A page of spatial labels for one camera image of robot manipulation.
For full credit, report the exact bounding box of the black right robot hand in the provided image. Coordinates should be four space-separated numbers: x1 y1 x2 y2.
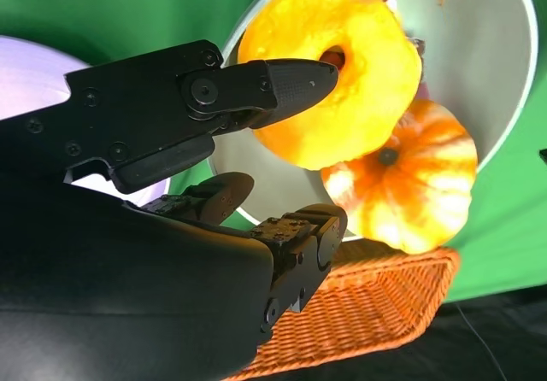
0 38 350 381

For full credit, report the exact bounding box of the orange striped toy pumpkin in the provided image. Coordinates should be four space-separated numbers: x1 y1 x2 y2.
320 97 479 256

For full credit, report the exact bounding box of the yellow donut bread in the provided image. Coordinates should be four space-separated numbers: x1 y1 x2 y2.
237 0 423 172

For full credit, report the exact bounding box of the brown chocolate toy cake slice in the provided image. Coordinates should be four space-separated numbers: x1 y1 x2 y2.
405 34 429 60

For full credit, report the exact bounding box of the pale grey bowl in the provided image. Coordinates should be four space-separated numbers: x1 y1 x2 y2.
208 0 539 241

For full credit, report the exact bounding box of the lavender plate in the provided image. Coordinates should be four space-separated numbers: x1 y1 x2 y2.
0 34 172 206

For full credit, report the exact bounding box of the orange wicker basket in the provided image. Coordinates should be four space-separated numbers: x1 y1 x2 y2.
221 239 462 381

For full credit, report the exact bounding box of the green tablecloth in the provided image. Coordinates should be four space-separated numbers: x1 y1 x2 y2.
0 0 547 303

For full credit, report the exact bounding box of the black backdrop cloth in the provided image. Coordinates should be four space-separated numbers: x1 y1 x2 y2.
277 285 547 381

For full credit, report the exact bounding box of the thin cable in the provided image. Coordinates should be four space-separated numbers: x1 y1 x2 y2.
454 301 510 381

